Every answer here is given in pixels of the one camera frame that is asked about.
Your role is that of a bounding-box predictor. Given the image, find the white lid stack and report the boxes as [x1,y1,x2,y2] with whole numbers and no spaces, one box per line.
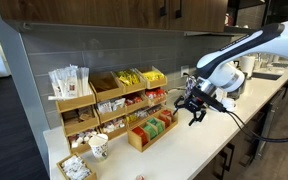
[221,98,235,108]

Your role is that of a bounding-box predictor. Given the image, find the small patterned paper cup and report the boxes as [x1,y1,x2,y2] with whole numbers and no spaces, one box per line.
[88,134,108,161]

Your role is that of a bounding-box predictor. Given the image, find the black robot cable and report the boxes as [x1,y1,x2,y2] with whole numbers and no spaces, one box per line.
[192,87,288,144]

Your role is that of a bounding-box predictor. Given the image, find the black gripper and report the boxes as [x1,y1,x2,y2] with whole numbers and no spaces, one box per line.
[173,95,206,126]

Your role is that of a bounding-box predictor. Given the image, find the white round tray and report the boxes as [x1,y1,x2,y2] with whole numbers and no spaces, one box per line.
[224,104,237,112]

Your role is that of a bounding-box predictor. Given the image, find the wooden tiered organizer shelf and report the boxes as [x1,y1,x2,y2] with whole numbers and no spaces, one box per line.
[55,66,167,142]

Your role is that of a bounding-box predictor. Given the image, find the red small pod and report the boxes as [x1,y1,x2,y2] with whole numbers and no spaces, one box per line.
[136,175,145,180]

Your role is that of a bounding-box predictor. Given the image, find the white wall outlet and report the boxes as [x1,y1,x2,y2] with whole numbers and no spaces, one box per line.
[180,65,189,77]

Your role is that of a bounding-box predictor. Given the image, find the wooden upper cabinet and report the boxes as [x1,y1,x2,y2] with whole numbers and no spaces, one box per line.
[0,0,228,32]

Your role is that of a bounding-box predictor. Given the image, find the wooden sachet case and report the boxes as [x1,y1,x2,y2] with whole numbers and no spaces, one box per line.
[127,108,178,152]

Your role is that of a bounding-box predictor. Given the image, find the green sachet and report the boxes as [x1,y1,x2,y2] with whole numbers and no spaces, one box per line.
[143,125,157,140]

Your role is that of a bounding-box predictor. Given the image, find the black wire pod holder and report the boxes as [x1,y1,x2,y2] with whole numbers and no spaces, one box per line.
[184,76,197,98]

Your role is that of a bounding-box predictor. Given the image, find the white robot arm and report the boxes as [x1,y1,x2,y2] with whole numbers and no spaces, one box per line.
[174,21,288,114]

